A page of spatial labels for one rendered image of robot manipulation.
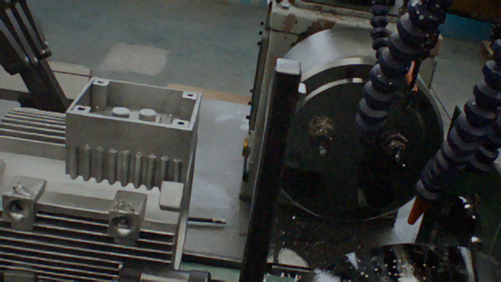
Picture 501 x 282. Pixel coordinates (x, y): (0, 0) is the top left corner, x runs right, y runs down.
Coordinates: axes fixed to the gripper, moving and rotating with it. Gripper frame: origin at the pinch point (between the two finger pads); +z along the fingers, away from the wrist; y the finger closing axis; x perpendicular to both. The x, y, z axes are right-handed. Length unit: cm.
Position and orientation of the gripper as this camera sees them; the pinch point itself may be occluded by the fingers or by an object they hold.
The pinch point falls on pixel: (46, 92)
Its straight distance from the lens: 74.9
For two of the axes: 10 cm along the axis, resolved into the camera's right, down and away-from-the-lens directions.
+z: 3.7, 8.5, 3.7
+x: -9.3, 3.2, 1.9
